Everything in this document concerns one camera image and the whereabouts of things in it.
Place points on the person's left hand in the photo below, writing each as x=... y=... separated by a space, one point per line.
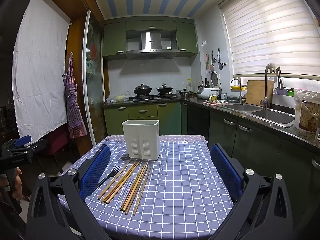
x=16 y=183

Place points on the white plastic utensil holder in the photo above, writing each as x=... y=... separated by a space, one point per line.
x=141 y=140

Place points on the clear plastic bag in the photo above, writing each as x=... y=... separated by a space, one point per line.
x=117 y=97

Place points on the steel range hood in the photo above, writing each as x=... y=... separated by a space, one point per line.
x=151 y=46

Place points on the purple basket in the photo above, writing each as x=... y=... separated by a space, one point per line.
x=281 y=91

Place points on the black hanging spatula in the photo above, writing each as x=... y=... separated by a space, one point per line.
x=220 y=61

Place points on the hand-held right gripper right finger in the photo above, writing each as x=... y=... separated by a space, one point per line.
x=226 y=170

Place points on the pink dish cloth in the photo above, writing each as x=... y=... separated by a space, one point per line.
x=213 y=102

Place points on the small steel faucet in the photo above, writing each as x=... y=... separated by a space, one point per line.
x=240 y=90

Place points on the black plastic fork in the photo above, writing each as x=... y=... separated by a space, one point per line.
x=110 y=176

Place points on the tall steel faucet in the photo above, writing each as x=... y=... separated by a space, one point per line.
x=266 y=87

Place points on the light green base cabinet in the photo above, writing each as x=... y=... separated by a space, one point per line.
x=142 y=117

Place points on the purple checked apron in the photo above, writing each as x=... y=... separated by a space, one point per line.
x=72 y=105

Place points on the black wok with lid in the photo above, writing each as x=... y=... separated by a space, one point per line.
x=143 y=89

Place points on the white window blind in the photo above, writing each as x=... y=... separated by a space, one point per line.
x=272 y=30

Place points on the rag on faucet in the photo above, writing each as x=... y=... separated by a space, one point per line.
x=272 y=67

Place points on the purple patterned cloth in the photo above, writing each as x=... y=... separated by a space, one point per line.
x=175 y=138

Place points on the white hanging sheet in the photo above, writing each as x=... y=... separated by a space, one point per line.
x=40 y=75

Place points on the wooden cutting board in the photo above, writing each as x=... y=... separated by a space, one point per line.
x=256 y=92

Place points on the dark stone countertop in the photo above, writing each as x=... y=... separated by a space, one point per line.
x=280 y=130

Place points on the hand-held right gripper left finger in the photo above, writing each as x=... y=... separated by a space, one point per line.
x=96 y=172

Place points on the green wall cabinet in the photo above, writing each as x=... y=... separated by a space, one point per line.
x=113 y=40

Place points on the black gas stove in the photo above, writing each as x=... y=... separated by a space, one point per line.
x=153 y=96

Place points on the brown wooden chopstick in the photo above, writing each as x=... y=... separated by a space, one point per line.
x=121 y=182
x=113 y=180
x=118 y=182
x=137 y=189
x=124 y=183
x=142 y=190
x=133 y=186

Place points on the blue checked tablecloth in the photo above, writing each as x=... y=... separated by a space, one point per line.
x=175 y=192

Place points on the clear plastic spoon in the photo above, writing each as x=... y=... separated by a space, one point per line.
x=127 y=188

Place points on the glass sliding door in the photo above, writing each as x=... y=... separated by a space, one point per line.
x=94 y=80

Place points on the white electric cooker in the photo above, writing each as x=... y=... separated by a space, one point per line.
x=207 y=93

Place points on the dark red chair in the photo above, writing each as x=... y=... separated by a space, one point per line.
x=58 y=141

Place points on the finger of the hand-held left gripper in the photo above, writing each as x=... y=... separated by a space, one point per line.
x=37 y=145
x=22 y=140

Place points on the yellow tray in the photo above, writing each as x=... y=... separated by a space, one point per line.
x=238 y=88

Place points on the small steel pot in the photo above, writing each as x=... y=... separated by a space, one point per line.
x=185 y=93

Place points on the clear oil bottle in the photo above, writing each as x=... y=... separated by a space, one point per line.
x=189 y=84

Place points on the steel double sink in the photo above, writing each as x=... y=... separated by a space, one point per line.
x=272 y=116

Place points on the yellow mug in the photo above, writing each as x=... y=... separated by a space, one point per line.
x=212 y=98

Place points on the green container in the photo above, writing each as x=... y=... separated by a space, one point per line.
x=290 y=93

